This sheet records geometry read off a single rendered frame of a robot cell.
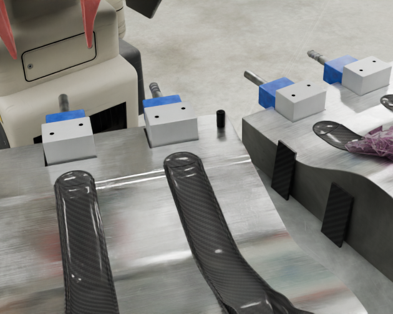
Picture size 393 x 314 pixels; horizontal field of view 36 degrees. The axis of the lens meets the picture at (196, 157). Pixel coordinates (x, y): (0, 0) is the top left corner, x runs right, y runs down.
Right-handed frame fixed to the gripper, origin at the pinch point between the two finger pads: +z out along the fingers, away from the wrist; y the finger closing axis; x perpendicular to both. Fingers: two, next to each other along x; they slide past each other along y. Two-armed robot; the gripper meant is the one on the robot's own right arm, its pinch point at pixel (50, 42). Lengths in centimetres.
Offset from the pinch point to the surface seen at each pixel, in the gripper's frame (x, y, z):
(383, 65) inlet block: 7.6, 40.0, 13.2
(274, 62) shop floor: 171, 88, 100
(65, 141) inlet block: -2.1, -0.5, 9.7
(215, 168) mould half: -7.4, 13.5, 12.7
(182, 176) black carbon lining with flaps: -7.1, 10.1, 13.1
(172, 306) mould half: -25.9, 5.1, 9.7
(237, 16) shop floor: 224, 88, 99
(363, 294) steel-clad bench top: -19.5, 24.4, 21.7
